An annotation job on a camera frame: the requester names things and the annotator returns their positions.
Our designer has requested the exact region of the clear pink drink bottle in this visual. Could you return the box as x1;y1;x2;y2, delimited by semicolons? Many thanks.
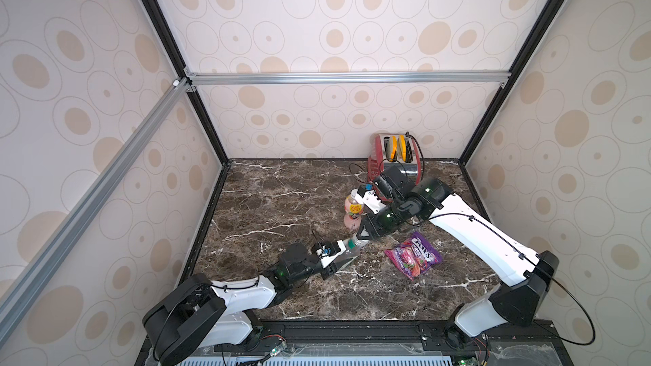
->
343;190;364;232

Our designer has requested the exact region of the black toaster power cable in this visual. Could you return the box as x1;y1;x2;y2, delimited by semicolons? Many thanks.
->
404;131;427;184

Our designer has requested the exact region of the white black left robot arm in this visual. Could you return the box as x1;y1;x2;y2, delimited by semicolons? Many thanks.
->
142;239;359;365

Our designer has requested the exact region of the aluminium diagonal frame bar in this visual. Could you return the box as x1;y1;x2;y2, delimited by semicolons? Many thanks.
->
1;77;190;345

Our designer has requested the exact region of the aluminium horizontal frame bar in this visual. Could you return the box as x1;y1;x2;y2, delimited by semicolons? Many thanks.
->
183;69;511;89

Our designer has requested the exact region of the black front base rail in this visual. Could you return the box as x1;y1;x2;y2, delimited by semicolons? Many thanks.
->
183;320;573;365

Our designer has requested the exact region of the green label water bottle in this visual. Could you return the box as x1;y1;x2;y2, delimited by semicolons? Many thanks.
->
333;237;366;271

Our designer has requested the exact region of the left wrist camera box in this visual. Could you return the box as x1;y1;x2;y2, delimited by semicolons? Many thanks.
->
311;240;346;269

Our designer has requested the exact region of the red and steel toaster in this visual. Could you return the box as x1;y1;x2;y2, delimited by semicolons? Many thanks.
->
367;132;424;183

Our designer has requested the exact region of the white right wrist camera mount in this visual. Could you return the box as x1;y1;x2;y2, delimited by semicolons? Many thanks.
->
351;184;386;215

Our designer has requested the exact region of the yellow toy toast slice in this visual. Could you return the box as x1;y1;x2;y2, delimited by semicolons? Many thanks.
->
397;135;411;163
383;136;398;162

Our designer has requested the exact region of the black right camera cable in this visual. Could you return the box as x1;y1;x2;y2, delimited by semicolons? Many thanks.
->
348;162;380;189

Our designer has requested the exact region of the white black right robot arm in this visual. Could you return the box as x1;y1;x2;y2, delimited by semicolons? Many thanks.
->
351;167;559;348

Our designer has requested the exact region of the purple candy bag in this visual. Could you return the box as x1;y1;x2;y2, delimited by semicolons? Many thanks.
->
384;231;443;281

